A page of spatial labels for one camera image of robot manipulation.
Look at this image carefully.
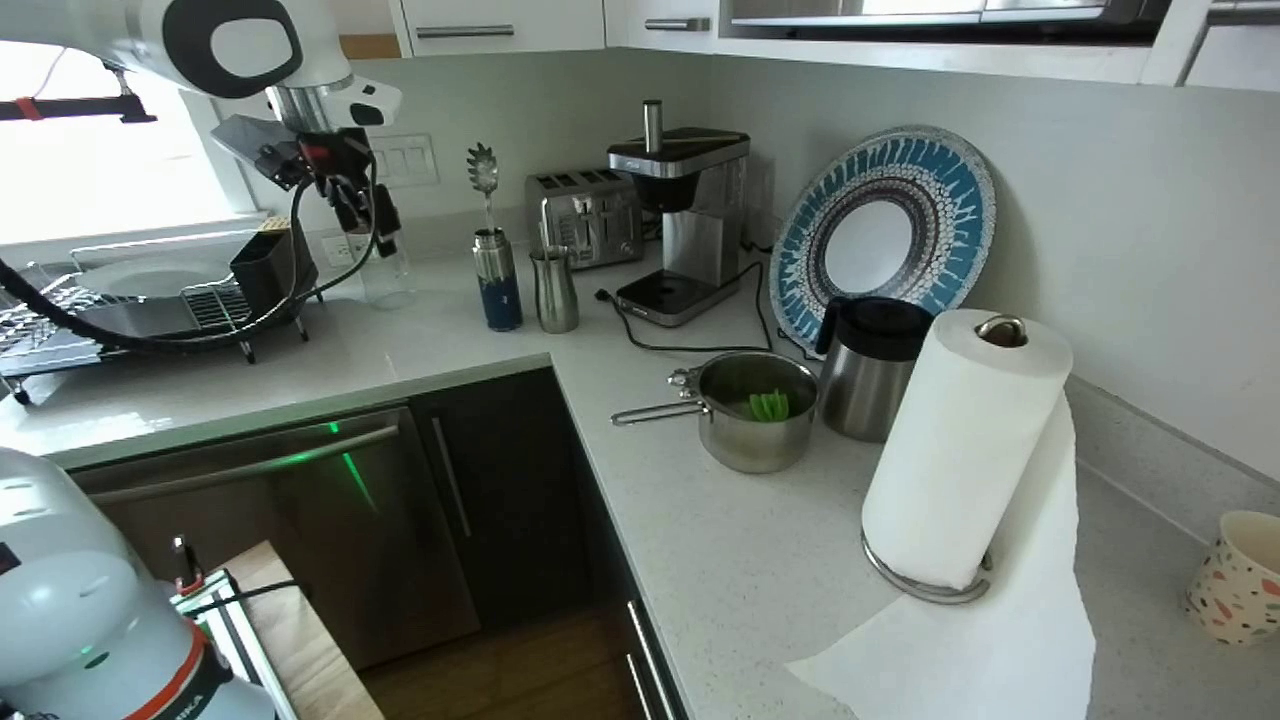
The blue steel bottle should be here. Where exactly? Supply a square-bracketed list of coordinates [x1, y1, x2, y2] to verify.
[468, 223, 529, 336]

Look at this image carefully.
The white paper towel roll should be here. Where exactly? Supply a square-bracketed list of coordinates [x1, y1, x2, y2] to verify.
[783, 304, 1098, 720]

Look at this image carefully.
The polka dot paper cup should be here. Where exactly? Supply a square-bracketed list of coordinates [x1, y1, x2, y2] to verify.
[1182, 510, 1280, 653]

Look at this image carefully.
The black coffee maker cable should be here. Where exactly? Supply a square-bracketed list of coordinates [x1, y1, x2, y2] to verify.
[593, 251, 783, 360]

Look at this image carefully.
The stainless steel dishwasher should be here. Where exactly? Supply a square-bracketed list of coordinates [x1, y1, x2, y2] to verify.
[64, 399, 482, 672]

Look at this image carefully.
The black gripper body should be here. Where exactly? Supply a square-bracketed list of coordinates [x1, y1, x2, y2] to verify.
[285, 125, 393, 218]

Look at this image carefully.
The green item in pot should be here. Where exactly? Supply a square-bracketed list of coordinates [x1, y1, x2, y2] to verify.
[740, 383, 794, 426]

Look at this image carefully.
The steel black coffee maker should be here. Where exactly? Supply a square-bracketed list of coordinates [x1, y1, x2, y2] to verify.
[602, 95, 756, 333]

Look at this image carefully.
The stainless steel microwave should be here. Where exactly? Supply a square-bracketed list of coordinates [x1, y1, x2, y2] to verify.
[715, 0, 1175, 52]

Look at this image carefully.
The dish brush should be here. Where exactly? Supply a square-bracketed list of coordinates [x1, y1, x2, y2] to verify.
[464, 141, 502, 238]

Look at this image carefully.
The stainless steel cup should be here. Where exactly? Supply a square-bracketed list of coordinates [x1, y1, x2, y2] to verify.
[529, 248, 582, 336]

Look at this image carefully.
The window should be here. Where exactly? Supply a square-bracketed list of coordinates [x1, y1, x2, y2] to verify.
[0, 38, 273, 251]

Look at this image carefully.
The metal dish rack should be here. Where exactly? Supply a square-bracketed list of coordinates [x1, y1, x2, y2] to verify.
[36, 218, 323, 367]

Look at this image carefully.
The steel carafe black lid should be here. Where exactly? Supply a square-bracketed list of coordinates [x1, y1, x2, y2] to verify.
[810, 293, 936, 444]

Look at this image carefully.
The dark drawer front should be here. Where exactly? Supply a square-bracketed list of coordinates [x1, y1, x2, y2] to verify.
[602, 532, 692, 720]

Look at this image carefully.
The black container in rack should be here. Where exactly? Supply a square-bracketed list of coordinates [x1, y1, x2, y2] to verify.
[232, 223, 319, 313]

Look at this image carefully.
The wooden table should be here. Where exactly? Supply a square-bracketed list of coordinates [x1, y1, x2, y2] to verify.
[171, 537, 388, 720]

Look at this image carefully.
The white wall outlet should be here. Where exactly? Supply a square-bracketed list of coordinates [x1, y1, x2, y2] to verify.
[375, 130, 443, 192]

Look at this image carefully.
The blue white decorative plate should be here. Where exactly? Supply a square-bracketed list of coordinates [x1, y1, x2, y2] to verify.
[763, 125, 999, 360]

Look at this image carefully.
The stainless steel toaster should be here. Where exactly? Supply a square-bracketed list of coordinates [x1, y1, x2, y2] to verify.
[520, 164, 652, 272]

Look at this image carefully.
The white plastic box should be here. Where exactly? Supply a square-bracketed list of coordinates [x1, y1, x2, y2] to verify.
[171, 566, 303, 720]

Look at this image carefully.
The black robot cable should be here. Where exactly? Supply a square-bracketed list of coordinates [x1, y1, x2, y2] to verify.
[0, 176, 385, 354]

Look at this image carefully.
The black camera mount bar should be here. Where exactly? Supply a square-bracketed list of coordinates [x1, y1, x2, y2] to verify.
[0, 90, 161, 133]

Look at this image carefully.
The stainless steel pot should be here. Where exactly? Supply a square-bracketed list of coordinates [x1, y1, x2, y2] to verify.
[607, 354, 825, 479]

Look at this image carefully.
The dark cabinet door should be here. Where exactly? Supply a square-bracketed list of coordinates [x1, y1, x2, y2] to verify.
[402, 363, 624, 632]

